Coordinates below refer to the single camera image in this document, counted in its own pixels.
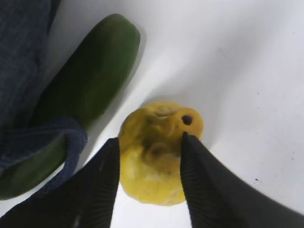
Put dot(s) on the dark blue lunch bag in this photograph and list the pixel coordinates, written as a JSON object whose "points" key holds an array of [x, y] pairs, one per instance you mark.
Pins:
{"points": [[23, 95]]}

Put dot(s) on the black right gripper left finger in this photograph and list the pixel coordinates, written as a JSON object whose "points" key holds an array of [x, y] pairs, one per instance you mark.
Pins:
{"points": [[85, 201]]}

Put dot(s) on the yellow pear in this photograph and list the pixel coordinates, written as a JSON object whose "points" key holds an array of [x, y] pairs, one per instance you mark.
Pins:
{"points": [[150, 151]]}

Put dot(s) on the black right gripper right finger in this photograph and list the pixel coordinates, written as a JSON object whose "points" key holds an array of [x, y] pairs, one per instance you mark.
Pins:
{"points": [[217, 198]]}

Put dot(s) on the green cucumber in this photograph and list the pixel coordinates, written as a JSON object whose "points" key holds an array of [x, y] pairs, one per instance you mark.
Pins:
{"points": [[70, 105]]}

